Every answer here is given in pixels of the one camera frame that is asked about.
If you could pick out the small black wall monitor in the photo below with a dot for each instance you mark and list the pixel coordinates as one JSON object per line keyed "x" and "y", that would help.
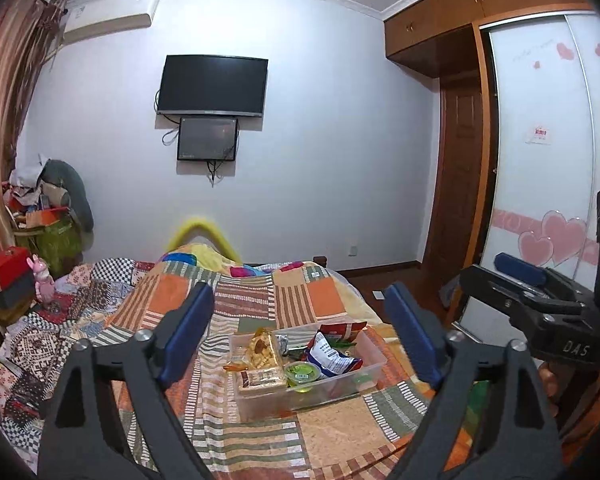
{"x": 207, "y": 138}

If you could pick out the green jelly cup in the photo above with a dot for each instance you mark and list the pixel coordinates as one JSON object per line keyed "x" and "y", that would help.
{"x": 302, "y": 371}

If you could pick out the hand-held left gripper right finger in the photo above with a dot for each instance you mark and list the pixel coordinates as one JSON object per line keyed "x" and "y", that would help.
{"x": 412, "y": 335}

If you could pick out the yellow curved cushion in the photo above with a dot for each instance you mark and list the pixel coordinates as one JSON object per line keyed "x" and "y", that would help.
{"x": 197, "y": 225}

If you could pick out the orange yellow snack packet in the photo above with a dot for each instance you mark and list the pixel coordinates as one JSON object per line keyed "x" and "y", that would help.
{"x": 232, "y": 368}

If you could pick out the red snack packet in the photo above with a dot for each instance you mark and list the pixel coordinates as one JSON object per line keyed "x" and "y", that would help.
{"x": 340, "y": 331}

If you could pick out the pile of boxes and papers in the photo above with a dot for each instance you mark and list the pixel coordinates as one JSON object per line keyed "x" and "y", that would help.
{"x": 27, "y": 195}

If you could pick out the clear plastic storage container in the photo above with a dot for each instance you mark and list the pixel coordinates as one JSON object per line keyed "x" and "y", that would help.
{"x": 330, "y": 394}

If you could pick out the white air conditioner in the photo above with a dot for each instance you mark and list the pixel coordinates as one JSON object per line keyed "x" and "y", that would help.
{"x": 110, "y": 15}

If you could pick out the patchwork blanket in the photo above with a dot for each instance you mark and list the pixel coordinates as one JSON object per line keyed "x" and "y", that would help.
{"x": 250, "y": 290}

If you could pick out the yellow chips bag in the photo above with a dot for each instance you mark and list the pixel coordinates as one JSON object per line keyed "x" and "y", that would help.
{"x": 261, "y": 352}

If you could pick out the red box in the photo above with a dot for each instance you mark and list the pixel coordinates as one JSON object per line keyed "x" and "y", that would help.
{"x": 7, "y": 265}

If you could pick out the brown wooden door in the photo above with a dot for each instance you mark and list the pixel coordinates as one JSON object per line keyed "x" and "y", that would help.
{"x": 455, "y": 175}

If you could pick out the green cloth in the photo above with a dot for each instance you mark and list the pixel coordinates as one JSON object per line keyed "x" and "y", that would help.
{"x": 60, "y": 245}

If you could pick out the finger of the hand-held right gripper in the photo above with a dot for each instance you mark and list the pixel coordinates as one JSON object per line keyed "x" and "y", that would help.
{"x": 522, "y": 267}
{"x": 500, "y": 295}

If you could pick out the person's right hand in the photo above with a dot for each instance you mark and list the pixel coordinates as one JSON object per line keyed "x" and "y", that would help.
{"x": 547, "y": 385}

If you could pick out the striped brown curtain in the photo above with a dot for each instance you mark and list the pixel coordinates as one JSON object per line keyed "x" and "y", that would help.
{"x": 5, "y": 110}

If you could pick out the black wall television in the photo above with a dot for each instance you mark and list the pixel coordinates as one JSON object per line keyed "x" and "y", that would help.
{"x": 212, "y": 85}

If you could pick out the red and white door label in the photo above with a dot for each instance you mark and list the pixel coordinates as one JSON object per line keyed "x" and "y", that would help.
{"x": 537, "y": 134}

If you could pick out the wooden wardrobe with white doors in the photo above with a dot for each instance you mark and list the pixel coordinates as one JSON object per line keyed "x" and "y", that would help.
{"x": 535, "y": 170}

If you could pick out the dark box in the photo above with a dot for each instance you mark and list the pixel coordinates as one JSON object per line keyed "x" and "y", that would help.
{"x": 12, "y": 294}

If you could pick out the grey cushion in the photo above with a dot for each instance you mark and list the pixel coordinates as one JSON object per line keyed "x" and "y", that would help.
{"x": 77, "y": 195}

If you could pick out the brown cracker packet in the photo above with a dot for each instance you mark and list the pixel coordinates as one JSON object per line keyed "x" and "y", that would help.
{"x": 260, "y": 379}

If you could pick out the blue and white snack bag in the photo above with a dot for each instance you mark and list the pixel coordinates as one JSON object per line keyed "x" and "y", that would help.
{"x": 330, "y": 357}

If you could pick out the pink toy rabbit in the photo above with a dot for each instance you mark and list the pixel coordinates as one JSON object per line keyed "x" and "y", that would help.
{"x": 42, "y": 282}

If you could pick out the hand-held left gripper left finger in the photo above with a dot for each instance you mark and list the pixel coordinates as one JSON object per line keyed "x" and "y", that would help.
{"x": 187, "y": 335}

